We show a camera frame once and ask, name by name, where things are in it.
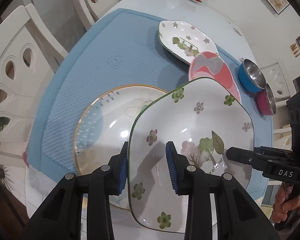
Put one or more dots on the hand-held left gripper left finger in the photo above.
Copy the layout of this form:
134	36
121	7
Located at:
122	172

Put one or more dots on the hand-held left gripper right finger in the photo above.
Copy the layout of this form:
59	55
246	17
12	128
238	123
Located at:
171	170

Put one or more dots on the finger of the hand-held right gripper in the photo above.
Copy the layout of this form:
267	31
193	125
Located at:
275	151
242	155

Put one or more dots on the square floral plate green rim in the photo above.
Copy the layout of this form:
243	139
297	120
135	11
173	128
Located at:
190	120

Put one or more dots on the blue steel bowl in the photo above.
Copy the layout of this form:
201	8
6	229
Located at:
245	80

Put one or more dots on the person's right hand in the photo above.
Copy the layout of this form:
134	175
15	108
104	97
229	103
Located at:
285	207

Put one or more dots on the pink steel bowl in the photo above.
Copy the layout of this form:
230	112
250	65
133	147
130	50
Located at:
262	103

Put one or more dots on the round plate gold rim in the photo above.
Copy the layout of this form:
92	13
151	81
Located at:
107	130

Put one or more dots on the pink and grey plate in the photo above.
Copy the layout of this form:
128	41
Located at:
215	72

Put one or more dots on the blue textured table mat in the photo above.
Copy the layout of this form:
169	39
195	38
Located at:
90	80

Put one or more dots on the wavy floral plate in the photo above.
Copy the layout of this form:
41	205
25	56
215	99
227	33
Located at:
180	33

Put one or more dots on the wooden wall decoration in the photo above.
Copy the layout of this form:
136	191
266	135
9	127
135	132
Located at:
295	50

